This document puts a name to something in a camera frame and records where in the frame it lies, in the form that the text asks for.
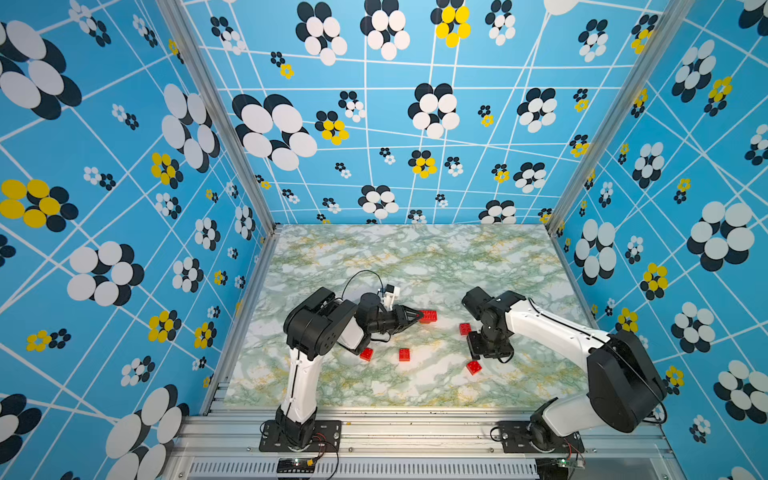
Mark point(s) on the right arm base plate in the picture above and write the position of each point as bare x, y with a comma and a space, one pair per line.
525, 437

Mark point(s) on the left black circuit board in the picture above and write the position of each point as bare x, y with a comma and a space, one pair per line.
302, 468

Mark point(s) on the red long lego brick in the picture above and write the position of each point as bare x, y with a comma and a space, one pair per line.
428, 316

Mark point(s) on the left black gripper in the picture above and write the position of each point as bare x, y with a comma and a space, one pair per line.
399, 317

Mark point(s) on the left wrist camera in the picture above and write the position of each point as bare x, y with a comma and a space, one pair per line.
389, 294

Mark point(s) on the left aluminium corner post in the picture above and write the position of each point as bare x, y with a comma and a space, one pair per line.
175, 17

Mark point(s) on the right aluminium corner post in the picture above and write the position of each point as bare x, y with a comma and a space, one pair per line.
669, 24

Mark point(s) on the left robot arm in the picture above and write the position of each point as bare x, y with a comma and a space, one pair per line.
313, 328

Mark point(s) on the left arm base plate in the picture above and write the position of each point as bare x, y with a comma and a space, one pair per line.
289, 438

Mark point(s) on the aluminium front rail frame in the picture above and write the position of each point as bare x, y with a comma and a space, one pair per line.
408, 443

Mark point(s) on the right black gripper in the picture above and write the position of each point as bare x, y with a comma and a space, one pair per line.
500, 348

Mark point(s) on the right circuit board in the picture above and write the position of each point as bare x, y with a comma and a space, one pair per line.
558, 469

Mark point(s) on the aluminium corner post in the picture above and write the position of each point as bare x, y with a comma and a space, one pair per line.
175, 17
669, 24

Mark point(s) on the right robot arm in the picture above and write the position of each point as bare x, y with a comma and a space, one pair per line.
623, 385

